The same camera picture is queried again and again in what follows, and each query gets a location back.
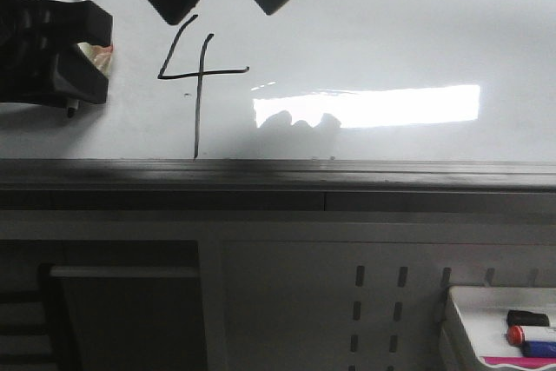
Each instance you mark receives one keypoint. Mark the white whiteboard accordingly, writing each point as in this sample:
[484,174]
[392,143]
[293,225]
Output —
[390,80]

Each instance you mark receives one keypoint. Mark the dark shelf unit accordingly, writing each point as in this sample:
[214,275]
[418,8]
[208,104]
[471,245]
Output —
[101,305]

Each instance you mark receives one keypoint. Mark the grey slotted pegboard panel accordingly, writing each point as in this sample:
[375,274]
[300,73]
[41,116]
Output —
[356,305]

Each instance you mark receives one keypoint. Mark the white plastic marker tray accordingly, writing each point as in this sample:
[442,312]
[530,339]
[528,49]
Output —
[475,324]

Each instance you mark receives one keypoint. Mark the black marker in tray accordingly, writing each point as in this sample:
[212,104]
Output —
[526,318]

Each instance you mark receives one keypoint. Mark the red-capped marker in tray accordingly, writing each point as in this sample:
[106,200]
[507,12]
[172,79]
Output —
[517,335]

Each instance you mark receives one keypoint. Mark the blue-capped marker in tray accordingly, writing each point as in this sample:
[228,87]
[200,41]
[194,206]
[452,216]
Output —
[539,349]

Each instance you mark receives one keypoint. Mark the pink object in tray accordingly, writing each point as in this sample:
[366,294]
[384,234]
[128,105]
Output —
[522,362]

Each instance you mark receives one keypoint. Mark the grey whiteboard frame ledge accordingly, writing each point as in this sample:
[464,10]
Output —
[278,185]

